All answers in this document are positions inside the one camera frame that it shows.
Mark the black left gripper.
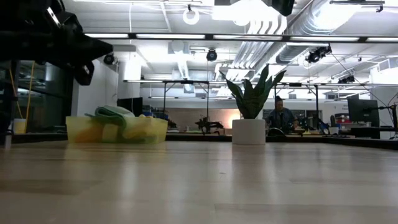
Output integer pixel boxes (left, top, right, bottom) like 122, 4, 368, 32
40, 0, 114, 86

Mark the light green microfiber towel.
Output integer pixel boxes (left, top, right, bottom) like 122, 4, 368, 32
85, 105, 136, 132

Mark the yellow translucent plastic bin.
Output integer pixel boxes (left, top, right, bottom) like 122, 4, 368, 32
65, 115, 169, 145

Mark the orange microfiber towel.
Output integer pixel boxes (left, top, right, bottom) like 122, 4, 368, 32
74, 124, 103, 143

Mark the black computer monitor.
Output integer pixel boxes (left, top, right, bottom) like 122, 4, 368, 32
347, 98, 381, 128
116, 96, 144, 118

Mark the long ceiling light bar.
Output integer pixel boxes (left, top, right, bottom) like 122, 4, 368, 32
84, 32, 398, 44

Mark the small yellow container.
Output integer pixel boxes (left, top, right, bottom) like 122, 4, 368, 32
12, 118, 27, 134

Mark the artificial green snake plant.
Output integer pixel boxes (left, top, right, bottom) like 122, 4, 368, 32
219, 63, 287, 121

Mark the white round plant pot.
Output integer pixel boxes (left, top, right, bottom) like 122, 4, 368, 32
231, 118, 267, 146

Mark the person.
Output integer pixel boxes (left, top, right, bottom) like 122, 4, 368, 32
267, 95, 297, 135

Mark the white ring lamp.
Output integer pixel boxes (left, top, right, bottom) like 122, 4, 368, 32
182, 6, 201, 26

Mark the silver ventilation duct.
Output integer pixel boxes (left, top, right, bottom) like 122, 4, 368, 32
276, 0, 349, 65

